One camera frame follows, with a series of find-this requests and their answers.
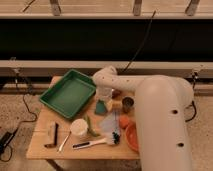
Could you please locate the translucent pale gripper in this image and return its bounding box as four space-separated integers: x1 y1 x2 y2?
96 86 115 111

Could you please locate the teal green sponge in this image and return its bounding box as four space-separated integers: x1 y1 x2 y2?
95 100 107 115

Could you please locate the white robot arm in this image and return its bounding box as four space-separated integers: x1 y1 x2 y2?
93 66 194 171

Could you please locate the green plastic tray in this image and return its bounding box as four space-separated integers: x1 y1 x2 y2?
40 69 96 119

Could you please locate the dark red bowl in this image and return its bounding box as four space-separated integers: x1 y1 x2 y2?
112 89 121 99

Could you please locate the small orange ball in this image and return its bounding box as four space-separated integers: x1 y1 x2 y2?
119 115 130 129

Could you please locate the wooden table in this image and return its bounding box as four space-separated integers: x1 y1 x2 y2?
25 75 141 171

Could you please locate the orange plastic bowl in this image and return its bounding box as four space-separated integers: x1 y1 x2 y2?
125 123 139 152

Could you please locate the wooden block scraper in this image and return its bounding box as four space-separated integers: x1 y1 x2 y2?
44 122 58 148

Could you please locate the black adapter on floor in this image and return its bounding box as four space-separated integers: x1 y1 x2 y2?
0 132 13 149

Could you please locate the white handled dish brush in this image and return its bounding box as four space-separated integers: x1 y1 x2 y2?
72 132 120 149

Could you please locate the black cable left floor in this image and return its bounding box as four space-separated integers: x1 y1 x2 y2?
0 71 39 163

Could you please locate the black cable on wall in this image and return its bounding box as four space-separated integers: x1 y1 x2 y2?
119 10 157 75

